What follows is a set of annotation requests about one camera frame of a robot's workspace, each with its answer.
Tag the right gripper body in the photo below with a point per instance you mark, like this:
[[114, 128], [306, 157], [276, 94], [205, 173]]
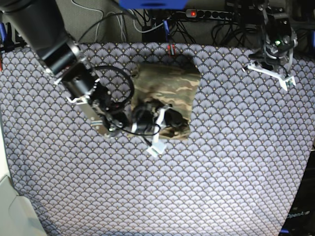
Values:
[[147, 120]]

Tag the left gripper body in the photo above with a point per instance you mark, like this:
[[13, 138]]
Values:
[[275, 59]]

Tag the camouflage T-shirt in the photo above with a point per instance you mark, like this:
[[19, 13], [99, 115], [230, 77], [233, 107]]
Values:
[[167, 85]]

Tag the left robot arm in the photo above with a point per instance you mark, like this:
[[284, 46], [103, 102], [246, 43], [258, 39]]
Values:
[[268, 19]]

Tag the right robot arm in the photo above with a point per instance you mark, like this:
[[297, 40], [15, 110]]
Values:
[[41, 25]]

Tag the red and black clamp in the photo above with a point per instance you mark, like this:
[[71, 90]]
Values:
[[171, 49]]

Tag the black electronics box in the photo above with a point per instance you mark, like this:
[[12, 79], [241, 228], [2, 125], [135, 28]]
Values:
[[157, 35]]

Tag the purple fan-pattern tablecloth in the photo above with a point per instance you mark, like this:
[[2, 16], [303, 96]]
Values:
[[237, 174]]

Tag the black power strip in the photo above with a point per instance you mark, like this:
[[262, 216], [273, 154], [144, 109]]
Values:
[[209, 14]]

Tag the white plastic bin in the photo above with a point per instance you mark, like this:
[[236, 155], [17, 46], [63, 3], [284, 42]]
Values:
[[17, 216]]

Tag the black box labelled OpenArm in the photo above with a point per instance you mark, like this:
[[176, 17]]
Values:
[[300, 220]]

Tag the blue table clamp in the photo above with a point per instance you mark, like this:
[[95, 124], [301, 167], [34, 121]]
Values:
[[3, 34]]

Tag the blue camera mount bar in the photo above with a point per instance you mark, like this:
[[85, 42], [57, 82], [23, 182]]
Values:
[[153, 4]]

